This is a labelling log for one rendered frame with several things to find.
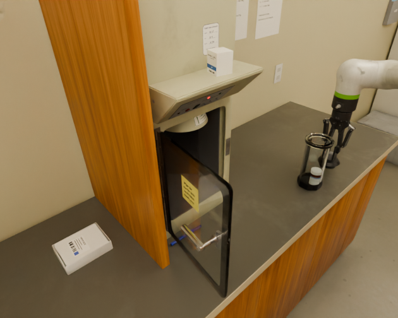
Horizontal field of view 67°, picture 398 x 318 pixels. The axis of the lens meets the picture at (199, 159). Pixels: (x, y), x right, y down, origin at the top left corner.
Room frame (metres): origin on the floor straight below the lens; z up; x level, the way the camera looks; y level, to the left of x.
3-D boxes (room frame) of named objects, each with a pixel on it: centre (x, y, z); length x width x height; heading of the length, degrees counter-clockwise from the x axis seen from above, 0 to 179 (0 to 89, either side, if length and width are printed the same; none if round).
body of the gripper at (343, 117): (1.11, -0.59, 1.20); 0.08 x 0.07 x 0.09; 41
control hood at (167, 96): (0.78, -0.03, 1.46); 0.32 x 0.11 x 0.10; 131
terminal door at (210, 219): (0.58, 0.02, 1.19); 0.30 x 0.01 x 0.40; 34
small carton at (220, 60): (0.80, -0.06, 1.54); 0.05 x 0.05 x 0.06; 27
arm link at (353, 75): (1.11, -0.60, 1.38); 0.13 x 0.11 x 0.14; 81
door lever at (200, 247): (0.51, 0.01, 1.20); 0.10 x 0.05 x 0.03; 34
